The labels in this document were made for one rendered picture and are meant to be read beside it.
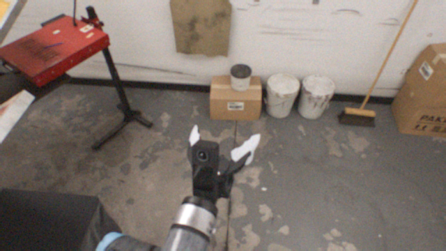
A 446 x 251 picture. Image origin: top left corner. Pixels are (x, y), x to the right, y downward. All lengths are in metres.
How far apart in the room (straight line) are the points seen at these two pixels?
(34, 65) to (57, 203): 0.93
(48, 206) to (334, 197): 2.06
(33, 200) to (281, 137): 2.08
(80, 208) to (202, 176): 1.02
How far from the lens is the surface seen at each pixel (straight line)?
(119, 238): 0.64
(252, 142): 0.59
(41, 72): 2.01
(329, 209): 2.52
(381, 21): 2.85
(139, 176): 2.60
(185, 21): 2.63
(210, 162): 0.50
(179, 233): 0.50
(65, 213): 1.49
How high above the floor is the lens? 2.16
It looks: 51 degrees down
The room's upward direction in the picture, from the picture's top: straight up
